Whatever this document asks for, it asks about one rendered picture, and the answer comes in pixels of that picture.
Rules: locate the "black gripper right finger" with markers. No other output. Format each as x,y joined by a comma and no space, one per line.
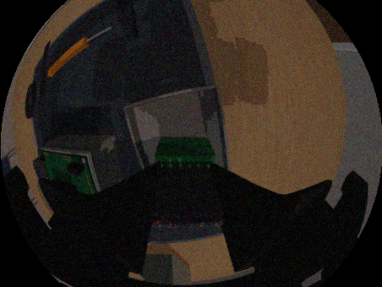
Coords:
256,217

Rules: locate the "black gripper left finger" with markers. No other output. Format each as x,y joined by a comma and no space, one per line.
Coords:
118,216

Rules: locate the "dark blue mat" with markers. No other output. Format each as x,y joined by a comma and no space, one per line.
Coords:
87,94

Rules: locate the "green circuit board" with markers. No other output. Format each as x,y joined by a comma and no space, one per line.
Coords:
56,165

